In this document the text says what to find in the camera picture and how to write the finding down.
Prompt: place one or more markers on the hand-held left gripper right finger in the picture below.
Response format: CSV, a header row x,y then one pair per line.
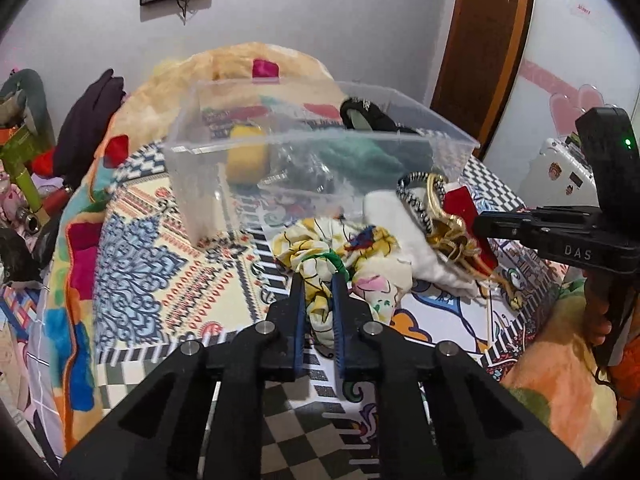
x,y
339,325

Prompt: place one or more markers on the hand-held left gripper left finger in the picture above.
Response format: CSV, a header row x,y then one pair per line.
x,y
300,320

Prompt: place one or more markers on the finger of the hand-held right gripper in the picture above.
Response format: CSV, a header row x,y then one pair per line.
x,y
530,225

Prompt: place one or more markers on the yellow floral cloth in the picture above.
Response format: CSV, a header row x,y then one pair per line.
x,y
310,250

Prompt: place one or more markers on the clear plastic container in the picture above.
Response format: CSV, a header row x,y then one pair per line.
x,y
200,170

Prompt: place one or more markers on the person's right hand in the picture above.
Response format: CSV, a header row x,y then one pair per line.
x,y
595,310

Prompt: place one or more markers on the white suitcase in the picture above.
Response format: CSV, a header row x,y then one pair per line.
x,y
555,170

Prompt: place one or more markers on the red cloth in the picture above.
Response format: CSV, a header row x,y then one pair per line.
x,y
460,205

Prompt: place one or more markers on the white cloth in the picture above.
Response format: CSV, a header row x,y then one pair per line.
x,y
395,225

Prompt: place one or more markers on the teal cloth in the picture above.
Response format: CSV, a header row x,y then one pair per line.
x,y
350,152

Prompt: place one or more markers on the yellow sponge roll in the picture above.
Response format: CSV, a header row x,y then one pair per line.
x,y
247,155

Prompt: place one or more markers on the patterned bed sheet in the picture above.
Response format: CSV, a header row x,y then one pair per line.
x,y
135,260

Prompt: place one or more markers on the wooden door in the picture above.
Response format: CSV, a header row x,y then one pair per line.
x,y
480,35

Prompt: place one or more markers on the colourful fleece blanket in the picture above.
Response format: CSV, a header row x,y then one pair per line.
x,y
160,100

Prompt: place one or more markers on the dark purple cloth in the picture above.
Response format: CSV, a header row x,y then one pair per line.
x,y
85,125

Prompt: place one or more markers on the grey plush toy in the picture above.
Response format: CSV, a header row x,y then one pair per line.
x,y
27,95

